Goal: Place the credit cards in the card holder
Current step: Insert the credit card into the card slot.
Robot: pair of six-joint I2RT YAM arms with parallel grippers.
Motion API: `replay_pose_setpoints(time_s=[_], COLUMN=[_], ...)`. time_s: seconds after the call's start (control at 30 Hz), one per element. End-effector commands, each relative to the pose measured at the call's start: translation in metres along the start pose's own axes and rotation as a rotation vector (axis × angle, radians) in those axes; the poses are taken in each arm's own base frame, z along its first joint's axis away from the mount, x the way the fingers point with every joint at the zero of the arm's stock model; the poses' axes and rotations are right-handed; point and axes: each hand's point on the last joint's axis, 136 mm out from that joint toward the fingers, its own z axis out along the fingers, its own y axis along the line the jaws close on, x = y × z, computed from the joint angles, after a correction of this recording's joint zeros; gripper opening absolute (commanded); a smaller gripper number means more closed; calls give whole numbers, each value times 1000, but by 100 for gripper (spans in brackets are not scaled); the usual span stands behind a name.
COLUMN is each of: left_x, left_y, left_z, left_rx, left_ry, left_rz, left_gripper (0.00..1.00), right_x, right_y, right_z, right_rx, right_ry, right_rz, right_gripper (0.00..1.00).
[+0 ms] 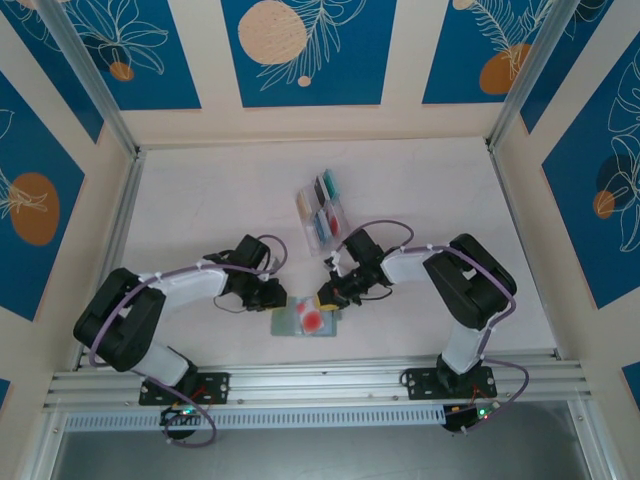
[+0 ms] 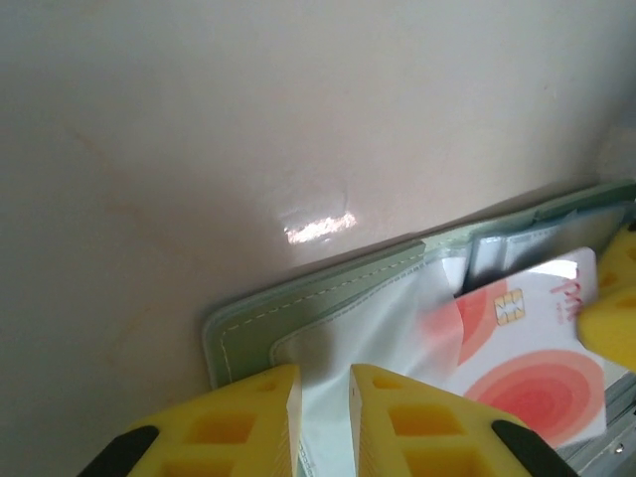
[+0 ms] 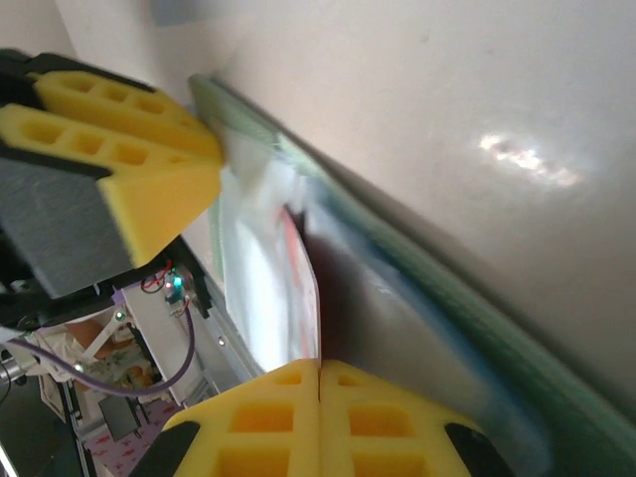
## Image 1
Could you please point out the green card holder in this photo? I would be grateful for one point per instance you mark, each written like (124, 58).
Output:
(285, 325)

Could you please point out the red and white card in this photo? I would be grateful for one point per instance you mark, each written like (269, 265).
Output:
(312, 320)
(333, 223)

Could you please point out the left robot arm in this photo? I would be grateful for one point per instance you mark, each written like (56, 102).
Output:
(120, 325)

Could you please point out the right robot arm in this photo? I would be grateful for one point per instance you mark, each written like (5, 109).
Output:
(470, 290)

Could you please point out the clear acrylic card rack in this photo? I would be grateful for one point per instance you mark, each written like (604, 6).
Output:
(320, 251)

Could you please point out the beige card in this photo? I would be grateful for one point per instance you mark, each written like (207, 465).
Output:
(304, 206)

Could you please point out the black card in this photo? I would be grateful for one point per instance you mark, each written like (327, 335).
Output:
(319, 192)

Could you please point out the teal card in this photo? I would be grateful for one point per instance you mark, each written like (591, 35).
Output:
(331, 184)

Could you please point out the small circuit board green LED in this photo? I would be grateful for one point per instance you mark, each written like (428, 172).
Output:
(182, 412)
(475, 414)

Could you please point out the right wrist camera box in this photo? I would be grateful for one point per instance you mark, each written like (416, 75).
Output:
(335, 262)

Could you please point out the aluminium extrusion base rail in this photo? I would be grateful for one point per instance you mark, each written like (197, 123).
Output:
(325, 382)

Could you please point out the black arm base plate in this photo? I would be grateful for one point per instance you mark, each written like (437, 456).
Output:
(215, 387)
(420, 382)

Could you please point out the aluminium side rail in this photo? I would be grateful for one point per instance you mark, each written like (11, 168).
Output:
(499, 175)
(120, 220)

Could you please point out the blue floral wall panel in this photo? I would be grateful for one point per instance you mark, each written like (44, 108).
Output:
(150, 80)
(450, 50)
(20, 140)
(575, 240)
(350, 75)

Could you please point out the aluminium corner post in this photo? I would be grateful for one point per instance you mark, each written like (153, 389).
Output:
(90, 75)
(545, 60)

